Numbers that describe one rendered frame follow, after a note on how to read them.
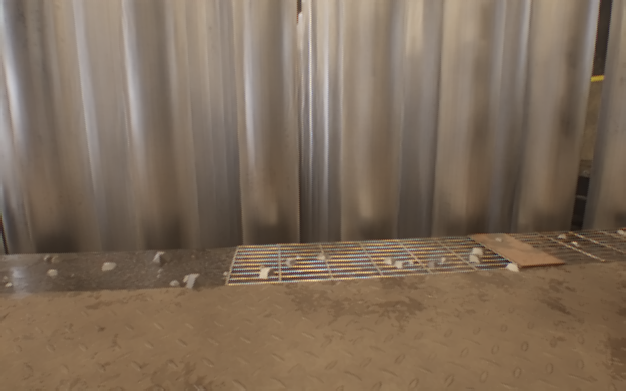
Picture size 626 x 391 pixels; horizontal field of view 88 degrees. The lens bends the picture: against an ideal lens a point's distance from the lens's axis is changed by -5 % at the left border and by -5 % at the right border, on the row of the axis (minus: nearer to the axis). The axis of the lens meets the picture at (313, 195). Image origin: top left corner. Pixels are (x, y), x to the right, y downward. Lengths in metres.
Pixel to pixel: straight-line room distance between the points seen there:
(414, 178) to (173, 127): 0.83
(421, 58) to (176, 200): 0.92
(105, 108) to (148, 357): 0.95
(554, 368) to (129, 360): 0.51
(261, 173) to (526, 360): 0.67
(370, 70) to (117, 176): 0.89
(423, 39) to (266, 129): 0.68
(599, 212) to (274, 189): 1.08
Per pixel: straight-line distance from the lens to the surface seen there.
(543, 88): 1.21
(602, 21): 8.07
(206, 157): 1.22
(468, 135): 1.03
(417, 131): 1.28
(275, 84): 0.88
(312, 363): 0.45
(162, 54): 0.95
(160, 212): 0.95
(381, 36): 0.94
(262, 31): 0.91
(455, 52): 1.06
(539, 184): 1.21
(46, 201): 1.07
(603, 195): 1.43
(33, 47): 1.07
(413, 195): 1.31
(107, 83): 1.31
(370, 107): 0.91
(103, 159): 1.30
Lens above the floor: 0.28
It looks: 12 degrees down
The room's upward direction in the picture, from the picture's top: straight up
